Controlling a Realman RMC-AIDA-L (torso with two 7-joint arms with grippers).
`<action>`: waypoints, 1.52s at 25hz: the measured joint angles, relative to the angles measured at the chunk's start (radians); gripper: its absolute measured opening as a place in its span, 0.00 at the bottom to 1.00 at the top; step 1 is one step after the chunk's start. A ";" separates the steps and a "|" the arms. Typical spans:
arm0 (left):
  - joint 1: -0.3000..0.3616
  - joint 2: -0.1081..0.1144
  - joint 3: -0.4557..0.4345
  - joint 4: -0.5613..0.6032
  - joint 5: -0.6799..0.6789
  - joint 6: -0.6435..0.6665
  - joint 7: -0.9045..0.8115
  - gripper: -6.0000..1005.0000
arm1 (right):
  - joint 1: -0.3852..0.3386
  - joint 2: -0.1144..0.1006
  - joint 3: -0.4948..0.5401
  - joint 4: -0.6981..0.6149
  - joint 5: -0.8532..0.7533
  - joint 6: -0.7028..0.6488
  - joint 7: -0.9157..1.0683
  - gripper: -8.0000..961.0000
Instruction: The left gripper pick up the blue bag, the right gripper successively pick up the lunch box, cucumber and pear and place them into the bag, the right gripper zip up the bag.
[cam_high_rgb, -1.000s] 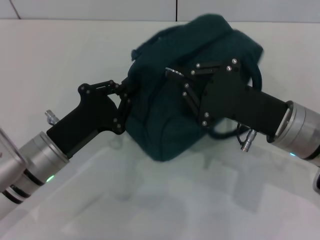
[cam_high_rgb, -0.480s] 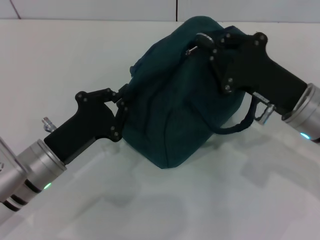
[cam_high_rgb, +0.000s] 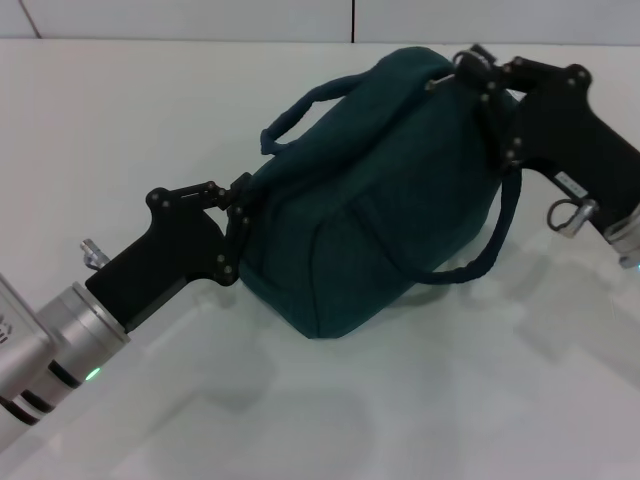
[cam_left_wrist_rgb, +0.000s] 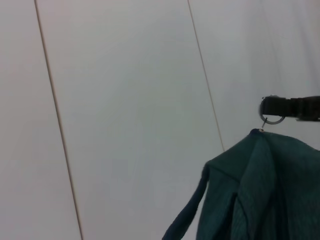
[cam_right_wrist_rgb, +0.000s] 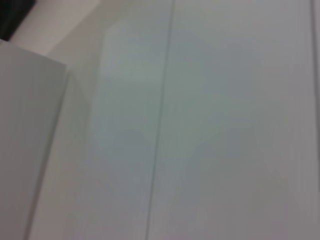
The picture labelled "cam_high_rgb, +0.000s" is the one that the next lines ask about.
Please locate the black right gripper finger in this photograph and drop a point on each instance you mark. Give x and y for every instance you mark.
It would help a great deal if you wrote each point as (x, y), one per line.
(497, 125)
(500, 70)

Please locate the dark blue fabric bag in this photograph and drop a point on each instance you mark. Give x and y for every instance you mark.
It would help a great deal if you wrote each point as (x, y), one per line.
(375, 200)

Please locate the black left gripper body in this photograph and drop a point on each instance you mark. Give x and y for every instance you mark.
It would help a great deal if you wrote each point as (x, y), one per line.
(165, 250)

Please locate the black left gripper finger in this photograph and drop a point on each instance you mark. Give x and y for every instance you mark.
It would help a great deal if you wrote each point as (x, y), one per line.
(235, 235)
(215, 192)

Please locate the silver left gripper connector stub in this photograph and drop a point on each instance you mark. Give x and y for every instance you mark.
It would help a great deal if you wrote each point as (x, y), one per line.
(93, 254)

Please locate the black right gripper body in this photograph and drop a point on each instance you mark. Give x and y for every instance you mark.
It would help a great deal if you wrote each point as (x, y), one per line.
(575, 135)

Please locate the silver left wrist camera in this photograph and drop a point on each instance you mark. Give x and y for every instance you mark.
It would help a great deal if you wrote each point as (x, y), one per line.
(20, 340)

